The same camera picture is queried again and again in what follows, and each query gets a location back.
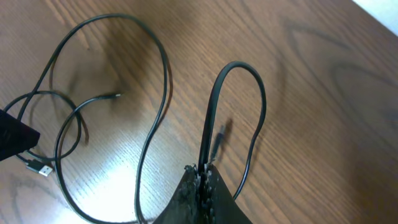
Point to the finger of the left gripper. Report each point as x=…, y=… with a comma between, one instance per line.
x=16, y=137

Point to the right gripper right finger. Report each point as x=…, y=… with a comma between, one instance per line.
x=219, y=206

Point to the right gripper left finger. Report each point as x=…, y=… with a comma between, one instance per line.
x=183, y=206

